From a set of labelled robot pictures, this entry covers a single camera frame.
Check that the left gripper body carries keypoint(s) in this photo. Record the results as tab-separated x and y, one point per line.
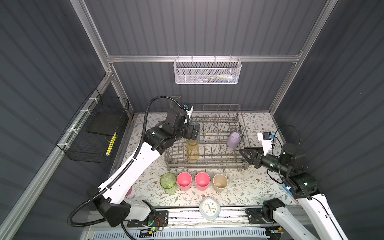
187	132

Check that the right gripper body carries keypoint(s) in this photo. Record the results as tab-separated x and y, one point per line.
257	161

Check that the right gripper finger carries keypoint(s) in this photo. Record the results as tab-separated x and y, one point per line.
244	159
249	151

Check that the blue textured cup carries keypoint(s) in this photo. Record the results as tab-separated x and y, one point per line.
197	127

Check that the yellow transparent cup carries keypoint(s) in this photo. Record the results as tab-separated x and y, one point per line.
193	151

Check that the purple cup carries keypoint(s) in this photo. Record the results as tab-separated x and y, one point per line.
233	140

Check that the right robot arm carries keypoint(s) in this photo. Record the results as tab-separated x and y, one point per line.
304	189

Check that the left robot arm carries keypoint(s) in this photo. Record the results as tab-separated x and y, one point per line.
109	197

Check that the beige cup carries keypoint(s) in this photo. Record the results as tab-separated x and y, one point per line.
220	182

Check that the highlighter pack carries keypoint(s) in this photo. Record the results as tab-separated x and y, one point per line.
286	188

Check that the left pink cup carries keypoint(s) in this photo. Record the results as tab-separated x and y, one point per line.
184	181

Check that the pink cup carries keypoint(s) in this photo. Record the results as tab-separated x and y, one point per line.
202	181
184	181

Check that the right pink cup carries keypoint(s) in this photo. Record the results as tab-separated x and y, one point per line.
202	181

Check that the green transparent cup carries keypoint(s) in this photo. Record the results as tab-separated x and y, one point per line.
168	182

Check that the markers in white basket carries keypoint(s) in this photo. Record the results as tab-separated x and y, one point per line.
229	79

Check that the white square clock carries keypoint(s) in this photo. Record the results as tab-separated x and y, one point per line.
209	209

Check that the black pad in basket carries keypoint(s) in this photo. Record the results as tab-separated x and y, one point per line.
104	124

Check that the yellow marker in black basket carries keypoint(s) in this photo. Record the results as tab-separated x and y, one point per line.
110	147

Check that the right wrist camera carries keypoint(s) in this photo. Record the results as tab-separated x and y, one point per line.
266	138

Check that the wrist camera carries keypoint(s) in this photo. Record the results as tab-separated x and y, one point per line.
266	138
189	109

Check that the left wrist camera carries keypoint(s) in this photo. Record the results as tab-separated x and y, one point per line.
189	109

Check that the grey wire dish rack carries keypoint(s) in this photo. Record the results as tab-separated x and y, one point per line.
217	122

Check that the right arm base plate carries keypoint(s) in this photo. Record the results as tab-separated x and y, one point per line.
258	215

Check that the white mesh wall basket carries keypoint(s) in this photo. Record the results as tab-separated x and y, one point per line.
187	71

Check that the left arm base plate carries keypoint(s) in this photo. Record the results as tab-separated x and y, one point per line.
155	219

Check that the black wire wall basket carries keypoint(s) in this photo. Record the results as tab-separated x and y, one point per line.
79	145

